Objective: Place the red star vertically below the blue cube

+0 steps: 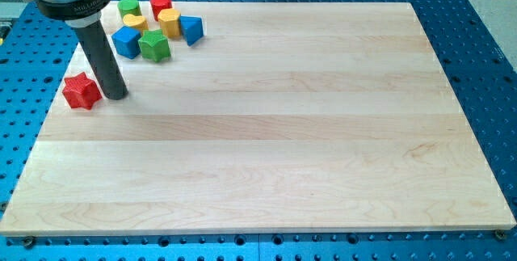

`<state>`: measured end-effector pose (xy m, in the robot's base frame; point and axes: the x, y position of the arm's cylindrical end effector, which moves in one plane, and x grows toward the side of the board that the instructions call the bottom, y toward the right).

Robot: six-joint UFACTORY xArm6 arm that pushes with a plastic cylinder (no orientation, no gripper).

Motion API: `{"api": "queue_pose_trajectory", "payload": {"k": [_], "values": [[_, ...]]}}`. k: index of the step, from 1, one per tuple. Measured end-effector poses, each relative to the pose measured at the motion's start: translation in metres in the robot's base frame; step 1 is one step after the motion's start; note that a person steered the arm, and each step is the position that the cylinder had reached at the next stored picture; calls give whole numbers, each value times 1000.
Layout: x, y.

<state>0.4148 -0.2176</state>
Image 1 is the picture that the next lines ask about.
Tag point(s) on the yellow hexagon block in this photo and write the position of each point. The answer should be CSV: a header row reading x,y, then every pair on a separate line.
x,y
169,22

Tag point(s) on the red star block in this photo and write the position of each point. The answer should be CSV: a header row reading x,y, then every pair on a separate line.
x,y
81,91

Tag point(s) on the blue perforated metal table plate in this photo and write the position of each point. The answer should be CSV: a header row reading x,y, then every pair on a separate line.
x,y
37,50

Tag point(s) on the green cylinder block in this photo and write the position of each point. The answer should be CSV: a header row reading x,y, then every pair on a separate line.
x,y
128,7

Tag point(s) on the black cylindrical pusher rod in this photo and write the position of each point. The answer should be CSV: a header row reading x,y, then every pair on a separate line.
x,y
95,45

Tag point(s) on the light wooden board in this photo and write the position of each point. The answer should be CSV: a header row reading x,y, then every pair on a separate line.
x,y
284,118

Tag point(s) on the green star block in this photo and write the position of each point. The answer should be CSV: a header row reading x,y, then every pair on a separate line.
x,y
154,45

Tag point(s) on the blue triangle block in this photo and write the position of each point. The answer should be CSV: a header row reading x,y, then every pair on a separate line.
x,y
192,29

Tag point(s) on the yellow heart block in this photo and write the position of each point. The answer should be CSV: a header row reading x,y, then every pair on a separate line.
x,y
138,22

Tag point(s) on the blue cube block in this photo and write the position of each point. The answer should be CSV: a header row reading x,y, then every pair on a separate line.
x,y
125,41

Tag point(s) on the red cylinder block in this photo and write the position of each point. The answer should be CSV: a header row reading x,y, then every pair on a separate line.
x,y
158,5

